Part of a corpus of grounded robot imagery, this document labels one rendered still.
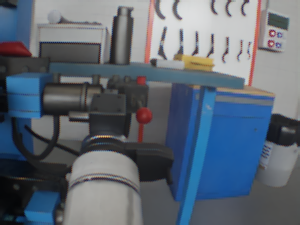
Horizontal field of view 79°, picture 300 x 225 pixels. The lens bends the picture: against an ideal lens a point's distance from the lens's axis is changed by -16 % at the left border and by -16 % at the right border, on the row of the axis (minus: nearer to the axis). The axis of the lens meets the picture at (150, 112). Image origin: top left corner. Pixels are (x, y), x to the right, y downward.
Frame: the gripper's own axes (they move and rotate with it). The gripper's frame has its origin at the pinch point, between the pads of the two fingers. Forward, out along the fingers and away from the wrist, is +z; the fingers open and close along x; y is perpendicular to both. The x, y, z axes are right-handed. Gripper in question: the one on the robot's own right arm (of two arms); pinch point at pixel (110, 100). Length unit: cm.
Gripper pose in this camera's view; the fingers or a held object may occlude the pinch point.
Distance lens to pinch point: 41.7
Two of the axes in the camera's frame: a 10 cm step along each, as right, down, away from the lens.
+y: -9.9, -0.5, -1.6
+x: -1.3, 8.1, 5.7
